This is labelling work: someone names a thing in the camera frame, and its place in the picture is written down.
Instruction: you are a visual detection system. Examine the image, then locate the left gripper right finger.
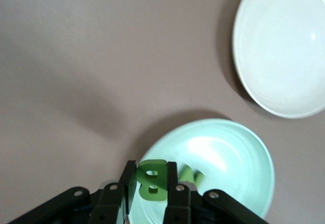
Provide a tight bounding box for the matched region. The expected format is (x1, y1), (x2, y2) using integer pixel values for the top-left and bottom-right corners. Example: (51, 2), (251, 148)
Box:
(162, 161), (271, 224)

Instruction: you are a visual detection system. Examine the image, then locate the green letter N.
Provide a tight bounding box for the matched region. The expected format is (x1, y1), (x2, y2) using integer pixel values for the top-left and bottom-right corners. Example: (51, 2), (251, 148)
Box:
(177, 164), (206, 189)

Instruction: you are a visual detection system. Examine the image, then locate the pale green plate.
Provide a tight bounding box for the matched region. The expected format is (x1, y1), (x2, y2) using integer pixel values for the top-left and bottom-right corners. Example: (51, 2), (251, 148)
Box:
(128, 118), (275, 224)

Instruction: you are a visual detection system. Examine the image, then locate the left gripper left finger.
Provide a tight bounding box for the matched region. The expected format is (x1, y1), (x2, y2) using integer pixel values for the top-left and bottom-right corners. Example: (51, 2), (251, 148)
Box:
(9, 160), (138, 224)

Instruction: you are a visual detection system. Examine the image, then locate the beige plate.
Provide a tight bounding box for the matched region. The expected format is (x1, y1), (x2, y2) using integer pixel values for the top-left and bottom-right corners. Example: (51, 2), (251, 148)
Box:
(232, 0), (325, 119)

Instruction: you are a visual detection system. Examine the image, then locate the green letter B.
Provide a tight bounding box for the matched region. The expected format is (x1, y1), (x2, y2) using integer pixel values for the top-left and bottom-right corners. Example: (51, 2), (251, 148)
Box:
(136, 159), (169, 202)

